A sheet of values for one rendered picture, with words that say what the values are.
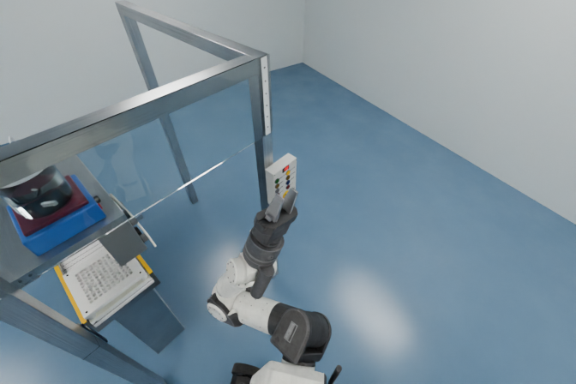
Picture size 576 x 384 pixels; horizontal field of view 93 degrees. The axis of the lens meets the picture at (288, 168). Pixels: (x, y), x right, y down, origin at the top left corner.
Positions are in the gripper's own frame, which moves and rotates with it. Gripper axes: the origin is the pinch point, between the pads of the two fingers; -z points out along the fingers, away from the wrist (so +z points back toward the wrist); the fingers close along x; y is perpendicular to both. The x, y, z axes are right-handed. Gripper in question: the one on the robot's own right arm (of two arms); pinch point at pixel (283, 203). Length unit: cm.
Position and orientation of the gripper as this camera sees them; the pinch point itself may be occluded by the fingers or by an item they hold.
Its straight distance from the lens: 62.0
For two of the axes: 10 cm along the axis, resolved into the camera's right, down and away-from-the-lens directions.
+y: -7.3, -5.6, 4.0
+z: -3.5, 8.0, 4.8
